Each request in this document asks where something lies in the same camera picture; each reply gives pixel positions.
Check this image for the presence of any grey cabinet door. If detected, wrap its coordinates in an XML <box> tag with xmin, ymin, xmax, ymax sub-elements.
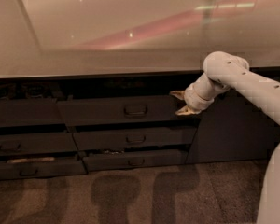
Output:
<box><xmin>187</xmin><ymin>90</ymin><xmax>280</xmax><ymax>163</ymax></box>

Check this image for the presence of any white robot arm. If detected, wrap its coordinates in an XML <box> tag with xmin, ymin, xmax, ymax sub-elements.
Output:
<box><xmin>171</xmin><ymin>51</ymin><xmax>280</xmax><ymax>224</ymax></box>

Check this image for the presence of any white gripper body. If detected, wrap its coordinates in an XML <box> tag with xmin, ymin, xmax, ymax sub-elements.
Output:
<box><xmin>184</xmin><ymin>84</ymin><xmax>214</xmax><ymax>111</ymax></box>

